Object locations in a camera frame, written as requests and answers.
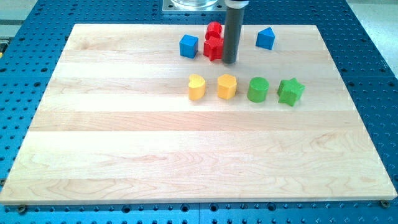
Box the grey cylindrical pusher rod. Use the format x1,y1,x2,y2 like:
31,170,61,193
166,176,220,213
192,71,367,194
222,0,249,64

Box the red star block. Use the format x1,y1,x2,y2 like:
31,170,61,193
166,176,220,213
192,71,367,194
203,37,224,61

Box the blue cube block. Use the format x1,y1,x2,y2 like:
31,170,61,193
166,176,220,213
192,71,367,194
179,34,198,58

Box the green star block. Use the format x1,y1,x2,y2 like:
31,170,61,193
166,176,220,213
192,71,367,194
277,78,305,106

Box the red cylinder block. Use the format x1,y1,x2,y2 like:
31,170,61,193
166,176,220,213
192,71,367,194
205,22,222,40

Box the blue pentagon house block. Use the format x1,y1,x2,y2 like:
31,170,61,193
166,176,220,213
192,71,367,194
256,27,275,50

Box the yellow hexagon block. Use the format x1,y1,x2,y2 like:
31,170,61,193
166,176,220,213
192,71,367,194
217,74,237,100

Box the green cylinder block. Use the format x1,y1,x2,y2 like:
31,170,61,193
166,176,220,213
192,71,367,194
247,77,269,103

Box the yellow crescent block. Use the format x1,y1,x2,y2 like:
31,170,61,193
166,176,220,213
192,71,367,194
188,74,206,101

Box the wooden board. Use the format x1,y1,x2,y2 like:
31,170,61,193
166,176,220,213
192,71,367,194
1,24,397,205

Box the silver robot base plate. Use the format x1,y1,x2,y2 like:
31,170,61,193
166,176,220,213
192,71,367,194
162,0,226,12

